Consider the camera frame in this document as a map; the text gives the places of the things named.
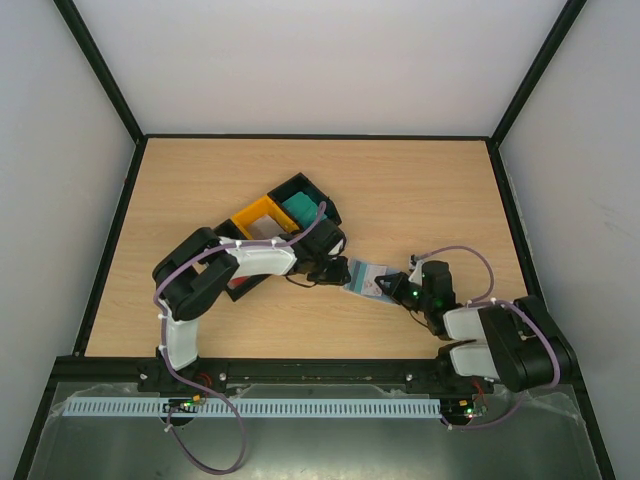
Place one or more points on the green card stack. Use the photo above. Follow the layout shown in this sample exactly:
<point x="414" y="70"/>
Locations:
<point x="302" y="208"/>

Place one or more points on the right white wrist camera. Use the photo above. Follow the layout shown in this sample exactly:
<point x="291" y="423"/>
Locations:
<point x="415" y="265"/>

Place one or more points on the light blue slotted cable duct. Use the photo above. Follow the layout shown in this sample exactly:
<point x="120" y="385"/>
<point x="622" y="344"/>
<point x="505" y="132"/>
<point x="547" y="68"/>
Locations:
<point x="263" y="408"/>

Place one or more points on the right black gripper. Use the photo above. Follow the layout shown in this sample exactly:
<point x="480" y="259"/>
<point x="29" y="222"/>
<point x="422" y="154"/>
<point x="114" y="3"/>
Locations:
<point x="400" y="290"/>

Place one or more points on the black bin with red cards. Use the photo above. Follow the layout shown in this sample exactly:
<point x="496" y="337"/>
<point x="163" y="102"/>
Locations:
<point x="237" y="287"/>

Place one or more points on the black aluminium frame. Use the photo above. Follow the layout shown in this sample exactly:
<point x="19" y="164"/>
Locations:
<point x="78" y="28"/>

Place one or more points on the black bin with green cards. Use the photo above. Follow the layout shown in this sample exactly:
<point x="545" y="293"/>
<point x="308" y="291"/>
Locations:
<point x="301" y="183"/>

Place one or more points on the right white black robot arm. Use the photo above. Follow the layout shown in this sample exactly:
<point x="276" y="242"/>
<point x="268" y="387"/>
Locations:
<point x="517" y="344"/>

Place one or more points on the white pink credit card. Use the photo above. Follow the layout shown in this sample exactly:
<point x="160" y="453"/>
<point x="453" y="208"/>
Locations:
<point x="367" y="282"/>

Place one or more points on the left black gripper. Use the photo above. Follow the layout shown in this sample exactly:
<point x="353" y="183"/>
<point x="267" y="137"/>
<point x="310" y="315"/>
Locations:
<point x="338" y="277"/>

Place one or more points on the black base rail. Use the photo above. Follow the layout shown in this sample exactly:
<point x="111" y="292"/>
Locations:
<point x="430" y="377"/>

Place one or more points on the beige card holder wallet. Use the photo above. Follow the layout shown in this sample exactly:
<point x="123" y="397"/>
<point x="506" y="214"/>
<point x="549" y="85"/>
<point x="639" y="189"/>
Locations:
<point x="370" y="282"/>

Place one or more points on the yellow bin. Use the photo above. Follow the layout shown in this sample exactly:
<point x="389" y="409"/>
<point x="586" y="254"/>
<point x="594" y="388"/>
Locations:
<point x="264" y="206"/>

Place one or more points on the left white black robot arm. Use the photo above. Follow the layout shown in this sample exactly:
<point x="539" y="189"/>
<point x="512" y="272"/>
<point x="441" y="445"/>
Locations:
<point x="190" y="279"/>

